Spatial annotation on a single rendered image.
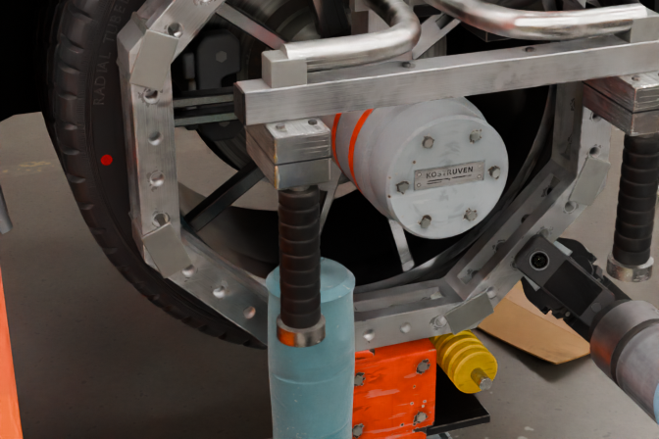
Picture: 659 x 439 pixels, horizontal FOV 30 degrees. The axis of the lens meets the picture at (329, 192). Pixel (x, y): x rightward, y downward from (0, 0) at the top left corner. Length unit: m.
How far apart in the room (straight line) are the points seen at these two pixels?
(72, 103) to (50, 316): 1.44
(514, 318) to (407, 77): 1.59
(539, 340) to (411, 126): 1.43
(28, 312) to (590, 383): 1.18
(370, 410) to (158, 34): 0.52
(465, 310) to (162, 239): 0.38
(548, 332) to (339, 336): 1.38
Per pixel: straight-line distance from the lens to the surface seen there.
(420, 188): 1.16
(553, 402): 2.38
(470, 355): 1.49
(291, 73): 1.02
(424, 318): 1.42
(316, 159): 1.02
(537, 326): 2.59
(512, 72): 1.11
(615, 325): 1.34
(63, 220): 3.09
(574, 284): 1.38
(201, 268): 1.29
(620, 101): 1.17
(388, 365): 1.42
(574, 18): 1.13
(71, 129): 1.29
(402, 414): 1.46
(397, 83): 1.06
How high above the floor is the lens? 1.33
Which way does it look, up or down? 25 degrees down
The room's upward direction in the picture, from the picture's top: straight up
